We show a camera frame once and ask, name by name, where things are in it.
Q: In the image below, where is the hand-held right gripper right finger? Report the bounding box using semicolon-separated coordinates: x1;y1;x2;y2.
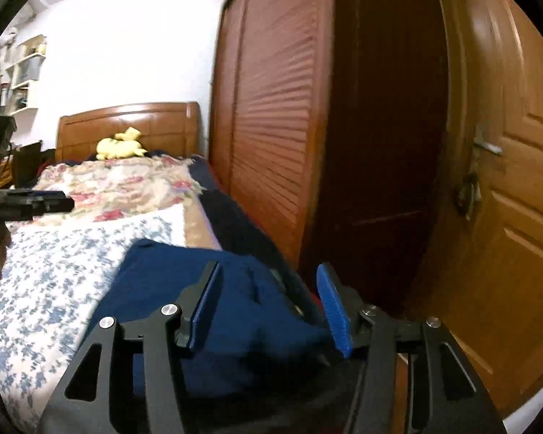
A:
316;262;503;434

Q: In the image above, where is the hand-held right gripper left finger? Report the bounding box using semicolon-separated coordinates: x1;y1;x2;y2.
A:
38;260;224;434

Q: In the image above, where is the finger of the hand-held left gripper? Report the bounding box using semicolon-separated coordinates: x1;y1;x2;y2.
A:
0;191;75;221

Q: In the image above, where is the blue suit jacket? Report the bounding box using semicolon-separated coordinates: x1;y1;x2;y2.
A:
88;239;349;401

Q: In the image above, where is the dark chair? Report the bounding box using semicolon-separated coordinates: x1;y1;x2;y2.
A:
11;141;43;188

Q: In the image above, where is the blue floral white bedsheet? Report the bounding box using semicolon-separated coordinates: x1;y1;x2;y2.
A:
0;203;186;399

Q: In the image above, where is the pink floral blanket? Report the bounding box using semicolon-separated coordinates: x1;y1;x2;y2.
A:
31;154;222;251

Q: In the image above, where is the yellow plush toy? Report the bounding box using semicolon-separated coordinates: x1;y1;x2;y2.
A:
95;127;148;160

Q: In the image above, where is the dark grey folded garment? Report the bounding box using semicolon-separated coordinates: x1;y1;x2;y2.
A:
131;271;367;434

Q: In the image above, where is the wooden bed headboard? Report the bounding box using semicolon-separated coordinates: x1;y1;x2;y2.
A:
55;102;202;163

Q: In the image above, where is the bunch of keys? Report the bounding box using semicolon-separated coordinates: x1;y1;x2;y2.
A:
455;172;480;220

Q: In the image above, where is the wooden door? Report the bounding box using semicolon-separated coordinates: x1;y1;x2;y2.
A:
407;0;543;417

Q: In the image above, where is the wooden louvered wardrobe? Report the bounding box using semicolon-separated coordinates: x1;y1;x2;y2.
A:
208;0;449;299

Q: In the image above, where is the white wall shelf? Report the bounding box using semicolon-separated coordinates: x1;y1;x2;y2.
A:
0;34;48;114

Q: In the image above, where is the metal door handle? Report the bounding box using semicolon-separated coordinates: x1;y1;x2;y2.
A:
473;124;503;157

